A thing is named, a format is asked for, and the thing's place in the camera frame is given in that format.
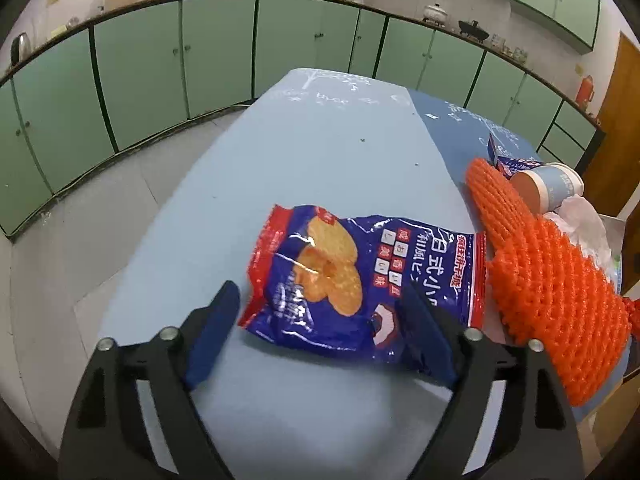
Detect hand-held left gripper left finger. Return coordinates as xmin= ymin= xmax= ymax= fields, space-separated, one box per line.
xmin=59 ymin=280 xmax=242 ymax=480

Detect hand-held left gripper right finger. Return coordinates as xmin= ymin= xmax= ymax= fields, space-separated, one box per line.
xmin=400 ymin=284 xmax=586 ymax=480

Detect blue snack bag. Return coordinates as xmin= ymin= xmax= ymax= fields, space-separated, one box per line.
xmin=237 ymin=204 xmax=488 ymax=378

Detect orange foam net sleeve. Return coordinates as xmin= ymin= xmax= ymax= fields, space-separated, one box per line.
xmin=465 ymin=157 xmax=632 ymax=407

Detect white plastic bag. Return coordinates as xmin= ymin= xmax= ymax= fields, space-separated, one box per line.
xmin=542 ymin=195 xmax=621 ymax=291

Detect small blue snack wrapper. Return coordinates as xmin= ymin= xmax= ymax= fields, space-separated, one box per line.
xmin=487 ymin=134 xmax=543 ymax=178

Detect blue and white paper cup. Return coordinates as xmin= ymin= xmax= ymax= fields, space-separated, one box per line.
xmin=510 ymin=162 xmax=585 ymax=216

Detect wooden door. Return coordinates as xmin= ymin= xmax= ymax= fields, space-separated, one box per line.
xmin=580 ymin=30 xmax=640 ymax=221

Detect green base cabinets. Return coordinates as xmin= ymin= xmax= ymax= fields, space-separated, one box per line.
xmin=0 ymin=0 xmax=606 ymax=238

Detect red thermos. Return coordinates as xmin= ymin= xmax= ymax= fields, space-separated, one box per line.
xmin=575 ymin=75 xmax=595 ymax=111

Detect black wok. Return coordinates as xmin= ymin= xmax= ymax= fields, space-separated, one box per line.
xmin=458 ymin=20 xmax=491 ymax=42

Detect metal kettle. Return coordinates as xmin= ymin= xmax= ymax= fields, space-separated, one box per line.
xmin=10 ymin=32 xmax=32 ymax=66

